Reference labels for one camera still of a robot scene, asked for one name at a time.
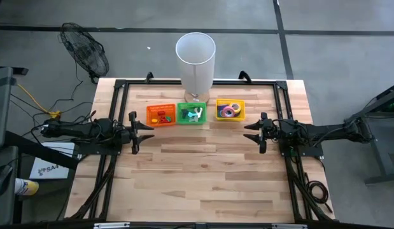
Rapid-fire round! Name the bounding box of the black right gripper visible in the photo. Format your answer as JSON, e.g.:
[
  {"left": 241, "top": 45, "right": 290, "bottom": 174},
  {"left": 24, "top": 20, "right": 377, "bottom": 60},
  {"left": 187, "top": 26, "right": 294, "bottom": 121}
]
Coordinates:
[{"left": 243, "top": 111, "right": 282, "bottom": 155}]

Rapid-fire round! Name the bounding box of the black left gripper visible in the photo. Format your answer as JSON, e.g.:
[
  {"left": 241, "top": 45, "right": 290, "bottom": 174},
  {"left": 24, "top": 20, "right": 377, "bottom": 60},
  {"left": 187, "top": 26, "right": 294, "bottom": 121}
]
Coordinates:
[{"left": 120, "top": 111, "right": 155, "bottom": 156}]

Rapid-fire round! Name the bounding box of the yellow plastic basket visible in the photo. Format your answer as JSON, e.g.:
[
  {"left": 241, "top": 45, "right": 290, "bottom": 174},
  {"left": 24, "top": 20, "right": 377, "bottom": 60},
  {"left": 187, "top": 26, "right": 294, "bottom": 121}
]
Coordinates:
[{"left": 215, "top": 98, "right": 246, "bottom": 122}]

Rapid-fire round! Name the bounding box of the orange plastic basket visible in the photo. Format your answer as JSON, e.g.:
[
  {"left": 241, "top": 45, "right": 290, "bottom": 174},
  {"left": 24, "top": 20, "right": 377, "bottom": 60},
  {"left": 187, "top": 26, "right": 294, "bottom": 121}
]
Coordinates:
[{"left": 146, "top": 103, "right": 178, "bottom": 127}]

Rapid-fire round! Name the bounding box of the green plastic basket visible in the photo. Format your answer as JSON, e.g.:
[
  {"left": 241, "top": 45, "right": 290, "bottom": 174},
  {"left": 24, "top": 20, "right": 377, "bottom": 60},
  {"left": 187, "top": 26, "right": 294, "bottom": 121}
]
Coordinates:
[{"left": 176, "top": 102, "right": 208, "bottom": 125}]

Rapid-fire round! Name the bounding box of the white cylinder table lamp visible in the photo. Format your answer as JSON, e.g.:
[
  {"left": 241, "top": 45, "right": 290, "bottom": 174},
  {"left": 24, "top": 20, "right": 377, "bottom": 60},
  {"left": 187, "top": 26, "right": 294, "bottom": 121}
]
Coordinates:
[{"left": 174, "top": 31, "right": 216, "bottom": 104}]

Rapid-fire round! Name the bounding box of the black floor fan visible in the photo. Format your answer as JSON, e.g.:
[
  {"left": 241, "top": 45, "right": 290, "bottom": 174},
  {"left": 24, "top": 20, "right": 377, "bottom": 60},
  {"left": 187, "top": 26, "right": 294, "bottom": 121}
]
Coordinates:
[{"left": 59, "top": 22, "right": 110, "bottom": 84}]

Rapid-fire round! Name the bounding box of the black diagonal beam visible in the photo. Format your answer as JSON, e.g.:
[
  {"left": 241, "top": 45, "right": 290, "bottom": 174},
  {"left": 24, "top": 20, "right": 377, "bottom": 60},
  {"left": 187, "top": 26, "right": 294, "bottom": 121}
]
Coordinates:
[{"left": 4, "top": 130, "right": 80, "bottom": 171}]

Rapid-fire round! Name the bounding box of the white printed box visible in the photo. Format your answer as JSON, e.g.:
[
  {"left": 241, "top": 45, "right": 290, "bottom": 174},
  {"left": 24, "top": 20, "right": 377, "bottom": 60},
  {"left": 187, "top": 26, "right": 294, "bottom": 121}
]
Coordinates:
[{"left": 29, "top": 141, "right": 76, "bottom": 181}]

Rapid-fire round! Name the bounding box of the yellow white spray can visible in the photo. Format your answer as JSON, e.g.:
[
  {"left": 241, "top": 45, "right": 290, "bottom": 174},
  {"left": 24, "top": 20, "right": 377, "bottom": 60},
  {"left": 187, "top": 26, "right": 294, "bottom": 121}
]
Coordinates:
[{"left": 13, "top": 177, "right": 40, "bottom": 197}]

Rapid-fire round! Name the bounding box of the grey equipment case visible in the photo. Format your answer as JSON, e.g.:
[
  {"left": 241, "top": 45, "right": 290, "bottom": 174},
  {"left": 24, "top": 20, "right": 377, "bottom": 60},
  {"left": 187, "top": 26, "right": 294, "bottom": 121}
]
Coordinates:
[{"left": 0, "top": 66, "right": 29, "bottom": 150}]

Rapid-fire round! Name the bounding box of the black computer mouse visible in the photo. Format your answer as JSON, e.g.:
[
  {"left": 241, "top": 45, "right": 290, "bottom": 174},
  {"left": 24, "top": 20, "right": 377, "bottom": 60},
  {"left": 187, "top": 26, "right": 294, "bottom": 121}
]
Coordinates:
[{"left": 0, "top": 164, "right": 14, "bottom": 197}]

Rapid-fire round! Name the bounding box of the dark side desk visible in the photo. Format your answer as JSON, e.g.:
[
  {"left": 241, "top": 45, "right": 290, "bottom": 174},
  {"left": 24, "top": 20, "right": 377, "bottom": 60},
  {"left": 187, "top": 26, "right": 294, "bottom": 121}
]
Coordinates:
[{"left": 0, "top": 145, "right": 21, "bottom": 226}]

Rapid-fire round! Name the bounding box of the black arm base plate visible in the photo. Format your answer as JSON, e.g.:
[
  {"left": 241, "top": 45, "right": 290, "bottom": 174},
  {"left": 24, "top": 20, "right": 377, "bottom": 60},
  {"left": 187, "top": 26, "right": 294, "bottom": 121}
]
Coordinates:
[
  {"left": 278, "top": 131, "right": 325, "bottom": 158},
  {"left": 74, "top": 139, "right": 123, "bottom": 156}
]

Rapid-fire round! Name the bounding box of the black cable bundle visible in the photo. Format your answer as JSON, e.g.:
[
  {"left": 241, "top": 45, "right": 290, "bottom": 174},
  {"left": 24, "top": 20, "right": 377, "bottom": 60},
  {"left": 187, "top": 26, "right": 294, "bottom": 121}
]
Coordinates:
[
  {"left": 284, "top": 157, "right": 333, "bottom": 222},
  {"left": 69, "top": 155, "right": 116, "bottom": 220}
]

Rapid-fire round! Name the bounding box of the coiled black cable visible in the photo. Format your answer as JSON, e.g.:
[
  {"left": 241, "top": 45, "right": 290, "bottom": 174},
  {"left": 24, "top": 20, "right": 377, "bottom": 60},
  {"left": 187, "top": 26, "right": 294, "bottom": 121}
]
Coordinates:
[{"left": 306, "top": 171, "right": 334, "bottom": 214}]

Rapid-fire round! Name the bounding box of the silver edge bracket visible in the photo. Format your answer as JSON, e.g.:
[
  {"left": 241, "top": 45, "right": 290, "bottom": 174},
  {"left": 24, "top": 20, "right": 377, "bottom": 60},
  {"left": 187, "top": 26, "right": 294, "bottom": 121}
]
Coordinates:
[
  {"left": 93, "top": 221, "right": 131, "bottom": 229},
  {"left": 271, "top": 223, "right": 309, "bottom": 229}
]

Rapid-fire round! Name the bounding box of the yellow cable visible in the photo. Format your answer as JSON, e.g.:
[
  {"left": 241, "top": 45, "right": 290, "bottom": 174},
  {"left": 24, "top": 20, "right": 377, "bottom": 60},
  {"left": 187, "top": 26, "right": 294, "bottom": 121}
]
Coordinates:
[{"left": 17, "top": 83, "right": 62, "bottom": 117}]

